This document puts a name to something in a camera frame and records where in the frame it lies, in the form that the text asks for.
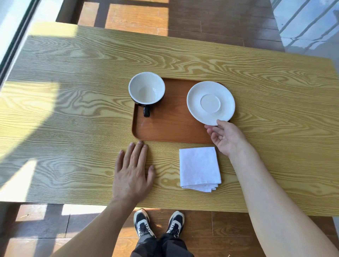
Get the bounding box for person's left hand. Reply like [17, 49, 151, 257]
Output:
[112, 141, 156, 205]

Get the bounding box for person's right hand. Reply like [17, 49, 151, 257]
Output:
[204, 119, 250, 157]

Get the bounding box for white saucer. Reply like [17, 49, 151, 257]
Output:
[187, 81, 236, 126]

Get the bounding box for person's left forearm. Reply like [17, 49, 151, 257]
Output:
[50, 197, 141, 257]

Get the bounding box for person's right forearm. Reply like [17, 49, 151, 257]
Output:
[228, 144, 339, 257]

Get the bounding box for brown wooden tray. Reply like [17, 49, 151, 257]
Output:
[132, 77, 231, 145]

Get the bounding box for person's left sneaker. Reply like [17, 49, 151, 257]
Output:
[133, 209, 156, 239]

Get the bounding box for person's sneaker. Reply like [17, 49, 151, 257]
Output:
[166, 211, 185, 239]
[133, 209, 156, 239]

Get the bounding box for folded white napkin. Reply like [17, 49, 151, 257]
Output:
[179, 147, 222, 193]

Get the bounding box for person's right sneaker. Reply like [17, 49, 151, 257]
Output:
[166, 211, 185, 239]

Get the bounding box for black cup with white inside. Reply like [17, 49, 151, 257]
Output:
[128, 72, 166, 118]

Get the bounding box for person's black trousers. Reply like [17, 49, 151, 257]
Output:
[130, 233, 195, 257]

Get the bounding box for dark window frame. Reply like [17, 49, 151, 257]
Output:
[0, 0, 41, 86]

